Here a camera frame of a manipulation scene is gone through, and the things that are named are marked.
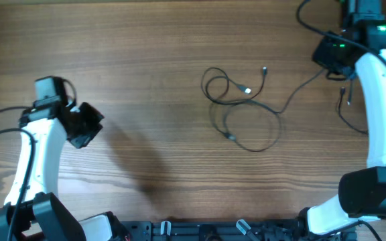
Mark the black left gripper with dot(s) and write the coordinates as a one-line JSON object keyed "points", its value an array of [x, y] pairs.
{"points": [[97, 118]]}

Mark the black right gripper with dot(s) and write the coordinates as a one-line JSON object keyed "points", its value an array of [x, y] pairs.
{"points": [[318, 55]]}

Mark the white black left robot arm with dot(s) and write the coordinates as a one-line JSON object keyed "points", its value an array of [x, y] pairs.
{"points": [[32, 210]]}

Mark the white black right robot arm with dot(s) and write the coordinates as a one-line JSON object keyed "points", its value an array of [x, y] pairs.
{"points": [[361, 196]]}

